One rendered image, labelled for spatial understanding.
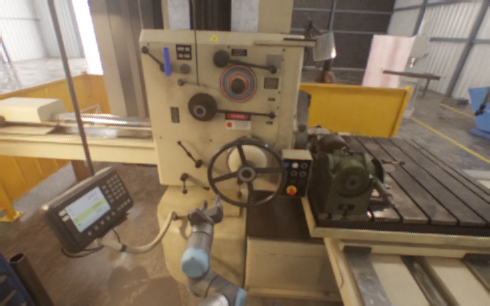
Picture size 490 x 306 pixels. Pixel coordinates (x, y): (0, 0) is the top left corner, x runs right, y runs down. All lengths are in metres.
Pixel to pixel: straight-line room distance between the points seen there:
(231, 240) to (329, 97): 2.71
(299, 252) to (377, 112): 2.83
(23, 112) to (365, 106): 3.87
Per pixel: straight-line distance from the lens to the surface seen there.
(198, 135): 1.31
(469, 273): 2.00
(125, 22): 2.05
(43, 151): 2.25
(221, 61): 1.13
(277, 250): 1.87
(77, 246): 1.20
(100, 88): 4.39
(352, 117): 4.06
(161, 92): 1.29
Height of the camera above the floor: 1.90
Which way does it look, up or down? 27 degrees down
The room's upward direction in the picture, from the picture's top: 2 degrees clockwise
